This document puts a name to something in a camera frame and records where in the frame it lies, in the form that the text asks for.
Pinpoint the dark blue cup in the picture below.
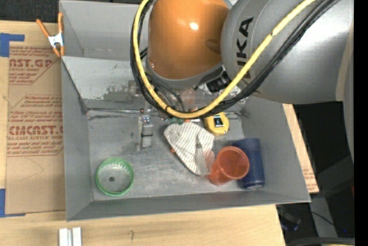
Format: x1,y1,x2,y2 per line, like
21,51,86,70
231,137,266,190

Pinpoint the brown cardboard board red print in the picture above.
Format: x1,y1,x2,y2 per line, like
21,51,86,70
0,20,320,217

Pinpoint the white striped cloth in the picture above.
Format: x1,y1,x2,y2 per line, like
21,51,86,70
163,121,216,177

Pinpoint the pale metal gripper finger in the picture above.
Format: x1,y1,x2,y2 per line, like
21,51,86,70
143,116,154,149
137,117,144,152

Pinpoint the grey metal bin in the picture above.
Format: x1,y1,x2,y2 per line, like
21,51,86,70
58,0,312,222

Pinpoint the orange plastic cup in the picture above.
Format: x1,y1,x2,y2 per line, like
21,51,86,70
207,145,251,186

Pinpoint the yellow tape measure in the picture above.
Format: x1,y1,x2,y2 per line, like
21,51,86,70
202,112,230,137

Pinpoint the black cylinder on white bracket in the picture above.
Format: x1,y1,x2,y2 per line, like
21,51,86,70
198,72,243,96

